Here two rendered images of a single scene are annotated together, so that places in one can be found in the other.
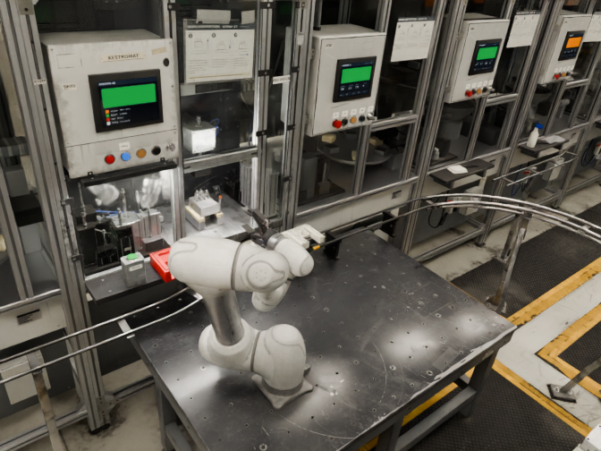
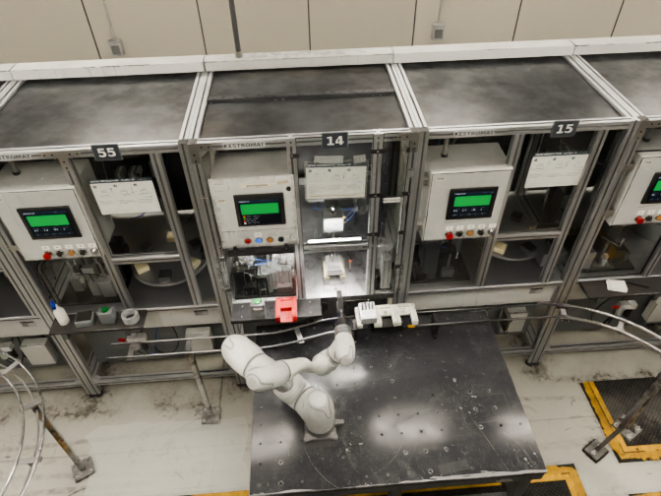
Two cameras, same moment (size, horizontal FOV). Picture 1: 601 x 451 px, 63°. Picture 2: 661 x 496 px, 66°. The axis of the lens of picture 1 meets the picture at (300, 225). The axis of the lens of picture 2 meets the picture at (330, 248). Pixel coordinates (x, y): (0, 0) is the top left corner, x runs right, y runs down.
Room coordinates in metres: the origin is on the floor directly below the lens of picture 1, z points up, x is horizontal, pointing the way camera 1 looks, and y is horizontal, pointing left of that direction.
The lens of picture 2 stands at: (0.28, -0.88, 3.26)
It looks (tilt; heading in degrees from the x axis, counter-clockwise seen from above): 43 degrees down; 37
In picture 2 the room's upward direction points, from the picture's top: 1 degrees counter-clockwise
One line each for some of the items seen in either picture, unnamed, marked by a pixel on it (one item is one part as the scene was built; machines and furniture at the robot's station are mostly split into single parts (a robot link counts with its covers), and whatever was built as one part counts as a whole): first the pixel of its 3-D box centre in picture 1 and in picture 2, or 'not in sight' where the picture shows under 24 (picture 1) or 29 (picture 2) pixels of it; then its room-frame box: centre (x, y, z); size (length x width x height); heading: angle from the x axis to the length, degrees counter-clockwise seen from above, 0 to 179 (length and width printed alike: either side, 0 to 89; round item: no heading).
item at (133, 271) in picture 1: (132, 268); (258, 306); (1.60, 0.66, 0.97); 0.08 x 0.08 x 0.12; 40
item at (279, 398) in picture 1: (286, 377); (323, 422); (1.34, 0.00, 0.71); 0.22 x 0.18 x 0.06; 130
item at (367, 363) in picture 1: (325, 323); (384, 392); (1.72, -0.15, 0.66); 1.50 x 1.06 x 0.04; 130
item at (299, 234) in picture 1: (287, 246); (386, 318); (2.06, 0.06, 0.84); 0.36 x 0.14 x 0.10; 130
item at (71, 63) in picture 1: (110, 99); (257, 200); (1.79, 0.75, 1.60); 0.42 x 0.29 x 0.46; 130
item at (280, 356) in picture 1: (282, 353); (317, 408); (1.33, 0.02, 0.85); 0.18 x 0.16 x 0.22; 83
